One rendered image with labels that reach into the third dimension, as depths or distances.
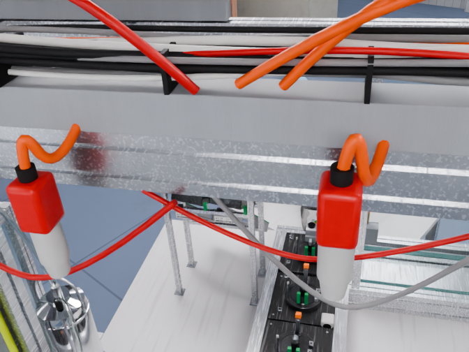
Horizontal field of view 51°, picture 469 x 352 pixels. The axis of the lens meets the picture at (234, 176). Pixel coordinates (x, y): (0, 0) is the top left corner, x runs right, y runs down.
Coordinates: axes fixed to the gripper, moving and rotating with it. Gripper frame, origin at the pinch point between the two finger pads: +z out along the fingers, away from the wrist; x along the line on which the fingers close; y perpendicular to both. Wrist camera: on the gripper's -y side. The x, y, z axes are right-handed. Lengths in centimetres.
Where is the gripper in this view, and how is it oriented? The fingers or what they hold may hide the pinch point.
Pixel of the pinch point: (311, 228)
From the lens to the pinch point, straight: 204.6
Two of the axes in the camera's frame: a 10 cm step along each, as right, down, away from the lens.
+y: 2.0, 1.9, 9.6
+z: -1.2, 9.8, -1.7
